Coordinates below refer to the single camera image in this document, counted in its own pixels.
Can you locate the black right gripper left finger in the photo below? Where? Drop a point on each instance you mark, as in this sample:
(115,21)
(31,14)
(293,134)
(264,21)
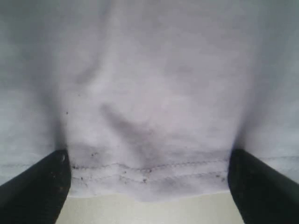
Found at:
(37,195)

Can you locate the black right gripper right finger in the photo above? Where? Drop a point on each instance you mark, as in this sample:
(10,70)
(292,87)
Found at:
(261,194)

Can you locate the white t-shirt with red patch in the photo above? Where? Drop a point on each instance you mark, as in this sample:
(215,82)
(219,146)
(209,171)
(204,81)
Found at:
(149,96)

